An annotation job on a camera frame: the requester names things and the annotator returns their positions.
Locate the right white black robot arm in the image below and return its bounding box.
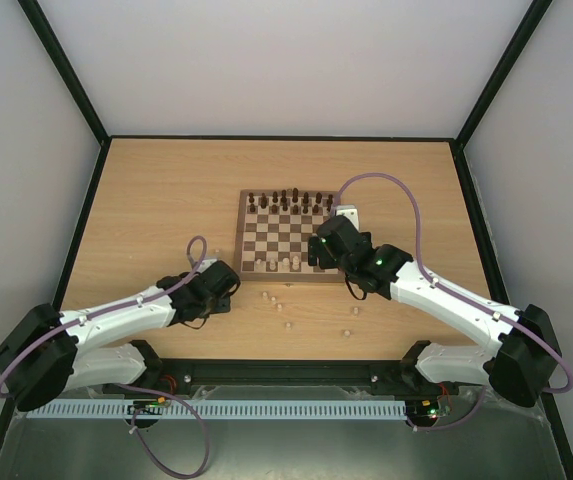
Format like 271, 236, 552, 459
308, 216, 561, 408

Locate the black enclosure frame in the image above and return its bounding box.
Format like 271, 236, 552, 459
0, 0, 573, 480

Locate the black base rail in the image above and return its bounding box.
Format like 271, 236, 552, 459
162, 358, 411, 387

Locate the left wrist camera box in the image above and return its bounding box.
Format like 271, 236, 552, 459
198, 256, 219, 271

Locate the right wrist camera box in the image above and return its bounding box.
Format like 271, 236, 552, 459
334, 204, 360, 230

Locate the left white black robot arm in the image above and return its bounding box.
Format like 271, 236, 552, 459
0, 260, 241, 412

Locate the wooden chess board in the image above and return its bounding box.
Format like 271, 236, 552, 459
233, 188, 343, 284

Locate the light blue slotted cable duct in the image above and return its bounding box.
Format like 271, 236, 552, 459
27, 399, 406, 421

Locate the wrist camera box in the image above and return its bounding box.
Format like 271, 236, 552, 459
198, 256, 219, 271
334, 204, 360, 230

